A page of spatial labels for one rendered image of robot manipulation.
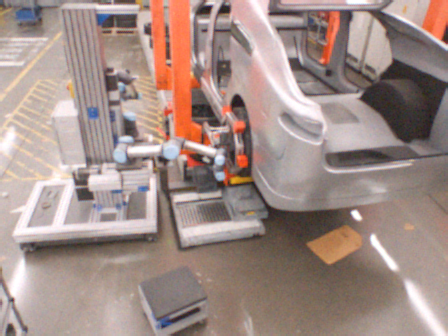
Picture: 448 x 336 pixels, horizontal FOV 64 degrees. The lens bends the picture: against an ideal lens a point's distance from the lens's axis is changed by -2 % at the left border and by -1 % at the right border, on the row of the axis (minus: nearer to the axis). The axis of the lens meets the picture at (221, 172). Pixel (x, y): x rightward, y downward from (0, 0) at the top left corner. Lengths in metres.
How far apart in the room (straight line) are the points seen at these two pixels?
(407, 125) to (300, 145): 1.57
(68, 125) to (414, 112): 3.06
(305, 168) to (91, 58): 1.79
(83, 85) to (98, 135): 0.45
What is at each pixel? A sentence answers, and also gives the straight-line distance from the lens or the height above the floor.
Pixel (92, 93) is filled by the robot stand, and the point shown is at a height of 1.40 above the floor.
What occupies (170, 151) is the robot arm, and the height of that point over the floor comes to 1.07.
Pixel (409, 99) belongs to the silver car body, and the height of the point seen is 1.28.
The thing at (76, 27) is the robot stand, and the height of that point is 1.90.
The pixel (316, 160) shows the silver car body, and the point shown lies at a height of 1.27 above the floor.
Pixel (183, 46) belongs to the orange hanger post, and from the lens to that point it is 3.43.
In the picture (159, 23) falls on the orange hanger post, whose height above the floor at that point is 1.47.
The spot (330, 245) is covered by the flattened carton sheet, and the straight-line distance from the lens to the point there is 3.73.
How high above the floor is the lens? 2.49
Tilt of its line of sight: 33 degrees down
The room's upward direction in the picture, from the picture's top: 2 degrees clockwise
